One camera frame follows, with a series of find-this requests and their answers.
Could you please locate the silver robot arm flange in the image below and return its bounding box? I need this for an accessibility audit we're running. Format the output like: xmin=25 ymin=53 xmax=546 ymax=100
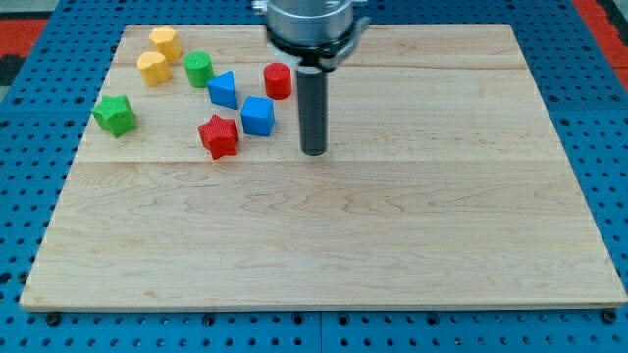
xmin=251 ymin=0 xmax=371 ymax=73

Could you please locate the red star block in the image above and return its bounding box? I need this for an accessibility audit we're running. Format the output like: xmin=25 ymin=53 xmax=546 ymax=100
xmin=197 ymin=114 xmax=239 ymax=160

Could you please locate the green star block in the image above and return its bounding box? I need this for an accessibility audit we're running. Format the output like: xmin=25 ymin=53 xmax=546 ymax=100
xmin=91 ymin=95 xmax=137 ymax=138

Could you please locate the blue cube block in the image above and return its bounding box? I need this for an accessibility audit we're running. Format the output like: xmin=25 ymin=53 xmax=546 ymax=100
xmin=240 ymin=96 xmax=275 ymax=136

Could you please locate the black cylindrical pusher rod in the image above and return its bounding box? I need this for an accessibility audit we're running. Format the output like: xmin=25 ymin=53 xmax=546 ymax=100
xmin=296 ymin=67 xmax=328 ymax=156

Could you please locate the red cylinder block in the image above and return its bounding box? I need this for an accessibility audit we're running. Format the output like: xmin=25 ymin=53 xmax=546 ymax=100
xmin=263 ymin=62 xmax=291 ymax=100

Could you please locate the blue triangle block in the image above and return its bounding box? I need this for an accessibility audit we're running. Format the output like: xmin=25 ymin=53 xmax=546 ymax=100
xmin=206 ymin=71 xmax=238 ymax=110

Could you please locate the wooden board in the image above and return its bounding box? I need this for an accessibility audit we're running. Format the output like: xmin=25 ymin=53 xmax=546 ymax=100
xmin=21 ymin=25 xmax=627 ymax=312

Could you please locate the green cylinder block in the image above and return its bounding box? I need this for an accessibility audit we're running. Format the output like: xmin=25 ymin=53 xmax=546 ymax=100
xmin=183 ymin=51 xmax=214 ymax=88

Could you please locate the yellow block front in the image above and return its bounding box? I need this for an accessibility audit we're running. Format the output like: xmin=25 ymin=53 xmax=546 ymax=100
xmin=136 ymin=51 xmax=172 ymax=87

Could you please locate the yellow block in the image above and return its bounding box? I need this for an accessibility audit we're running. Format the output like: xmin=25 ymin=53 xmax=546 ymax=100
xmin=148 ymin=25 xmax=183 ymax=61
xmin=136 ymin=51 xmax=172 ymax=87

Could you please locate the yellow block rear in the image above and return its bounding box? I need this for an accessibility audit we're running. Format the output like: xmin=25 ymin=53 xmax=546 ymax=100
xmin=148 ymin=25 xmax=183 ymax=61

